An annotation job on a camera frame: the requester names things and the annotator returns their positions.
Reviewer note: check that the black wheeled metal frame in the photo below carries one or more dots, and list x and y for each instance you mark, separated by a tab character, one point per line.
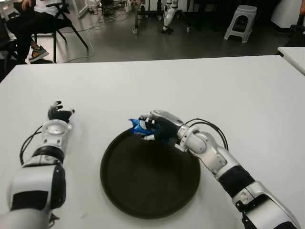
136	16

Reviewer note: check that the white bag on floor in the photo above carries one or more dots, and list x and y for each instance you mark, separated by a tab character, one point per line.
128	7

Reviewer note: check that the black office chair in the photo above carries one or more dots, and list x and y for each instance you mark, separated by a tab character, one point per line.
297	33

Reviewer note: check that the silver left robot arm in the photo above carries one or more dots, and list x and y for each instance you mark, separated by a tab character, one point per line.
40	176

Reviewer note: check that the white framed glass panel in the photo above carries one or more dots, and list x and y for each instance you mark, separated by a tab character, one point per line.
83	10

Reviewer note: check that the black folding chair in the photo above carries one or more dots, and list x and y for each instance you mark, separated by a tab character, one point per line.
63	22

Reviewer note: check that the seated person in black trousers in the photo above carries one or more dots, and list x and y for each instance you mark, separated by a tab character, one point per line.
26	28

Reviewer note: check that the round dark brown tray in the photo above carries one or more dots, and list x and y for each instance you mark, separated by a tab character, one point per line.
147	181

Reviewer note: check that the grey plastic stool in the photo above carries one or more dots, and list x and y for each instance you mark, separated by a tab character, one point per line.
245	9

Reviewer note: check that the white side table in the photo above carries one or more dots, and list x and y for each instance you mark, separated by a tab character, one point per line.
295	56

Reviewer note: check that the blue Oreo cookie packet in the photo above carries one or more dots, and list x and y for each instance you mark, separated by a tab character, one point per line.
138	126

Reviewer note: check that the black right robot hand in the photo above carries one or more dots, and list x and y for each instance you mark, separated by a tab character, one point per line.
166	125

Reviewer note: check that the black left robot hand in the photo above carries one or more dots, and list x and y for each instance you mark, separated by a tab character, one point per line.
59	115

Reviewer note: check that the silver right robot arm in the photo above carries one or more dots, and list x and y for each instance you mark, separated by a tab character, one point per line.
214	157

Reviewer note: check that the white humanoid robot leg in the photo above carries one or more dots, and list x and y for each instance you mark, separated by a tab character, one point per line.
168	15

